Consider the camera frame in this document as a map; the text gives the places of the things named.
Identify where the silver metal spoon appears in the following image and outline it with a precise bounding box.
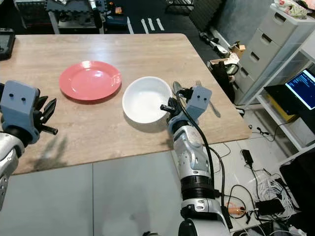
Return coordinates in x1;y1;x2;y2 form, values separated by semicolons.
172;81;186;99

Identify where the silver metal fork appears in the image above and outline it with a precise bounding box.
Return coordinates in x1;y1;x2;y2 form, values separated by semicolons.
195;80;221;118

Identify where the white round bowl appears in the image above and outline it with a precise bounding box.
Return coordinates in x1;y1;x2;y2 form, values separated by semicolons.
122;76;173;124

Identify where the red round plate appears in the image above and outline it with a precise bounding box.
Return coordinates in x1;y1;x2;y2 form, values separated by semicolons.
59;60;122;101

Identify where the black handheld controller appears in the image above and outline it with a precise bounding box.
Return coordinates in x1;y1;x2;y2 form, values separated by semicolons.
0;28;16;61

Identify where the dark foam acoustic panel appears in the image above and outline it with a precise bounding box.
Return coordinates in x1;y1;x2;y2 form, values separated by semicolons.
188;0;224;32

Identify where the black power adapter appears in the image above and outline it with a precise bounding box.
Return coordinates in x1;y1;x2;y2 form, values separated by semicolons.
241;149;254;166

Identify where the grey drawer cabinet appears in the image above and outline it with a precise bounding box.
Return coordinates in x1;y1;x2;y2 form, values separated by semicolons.
234;4;315;105

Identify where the metal shelf cart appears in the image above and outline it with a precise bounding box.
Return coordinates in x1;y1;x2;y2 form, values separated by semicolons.
47;0;105;35

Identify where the white metal rack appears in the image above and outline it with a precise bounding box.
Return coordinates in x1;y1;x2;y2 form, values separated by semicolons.
256;37;315;150

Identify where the black laptop with blue screen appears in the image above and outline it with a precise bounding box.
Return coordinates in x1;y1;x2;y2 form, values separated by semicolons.
263;69;315;117

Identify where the orange plug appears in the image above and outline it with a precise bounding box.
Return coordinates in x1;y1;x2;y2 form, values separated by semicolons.
226;203;247;218

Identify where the black power box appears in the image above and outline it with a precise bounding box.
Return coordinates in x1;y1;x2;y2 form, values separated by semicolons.
256;199;286;216

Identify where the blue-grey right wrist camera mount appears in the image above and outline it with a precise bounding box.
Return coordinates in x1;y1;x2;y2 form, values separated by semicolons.
187;85;213;118

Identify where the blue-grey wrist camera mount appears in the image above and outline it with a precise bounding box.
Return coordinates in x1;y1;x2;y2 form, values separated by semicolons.
0;81;41;139
187;85;213;118

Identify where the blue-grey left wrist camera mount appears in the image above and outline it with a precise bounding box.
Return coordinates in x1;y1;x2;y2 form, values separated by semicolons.
0;81;41;139

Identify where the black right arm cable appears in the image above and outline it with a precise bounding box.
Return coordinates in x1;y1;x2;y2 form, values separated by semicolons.
177;89;226;190

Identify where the white cable bundle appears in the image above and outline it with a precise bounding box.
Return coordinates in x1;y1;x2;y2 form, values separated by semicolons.
256;176;296;209

